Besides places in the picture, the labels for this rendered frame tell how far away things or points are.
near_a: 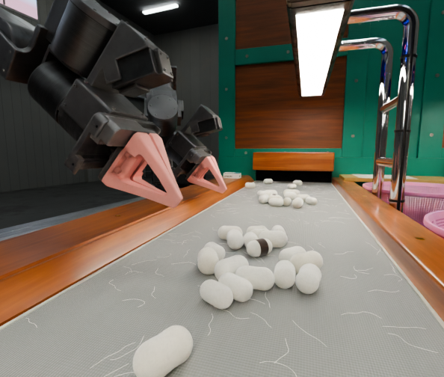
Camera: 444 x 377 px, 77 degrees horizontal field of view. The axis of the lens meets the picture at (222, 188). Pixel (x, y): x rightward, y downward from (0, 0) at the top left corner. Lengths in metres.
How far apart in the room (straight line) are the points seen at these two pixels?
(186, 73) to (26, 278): 11.00
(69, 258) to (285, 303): 0.21
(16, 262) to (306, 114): 1.05
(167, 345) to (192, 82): 10.90
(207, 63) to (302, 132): 9.84
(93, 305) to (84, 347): 0.05
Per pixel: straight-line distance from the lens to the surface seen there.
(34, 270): 0.30
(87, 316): 0.25
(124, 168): 0.31
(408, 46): 0.64
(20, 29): 0.41
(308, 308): 0.25
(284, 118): 1.17
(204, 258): 0.28
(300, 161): 1.09
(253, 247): 0.33
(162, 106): 0.56
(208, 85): 10.68
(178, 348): 0.18
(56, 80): 0.35
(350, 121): 1.16
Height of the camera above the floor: 0.86
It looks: 8 degrees down
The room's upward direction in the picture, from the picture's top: straight up
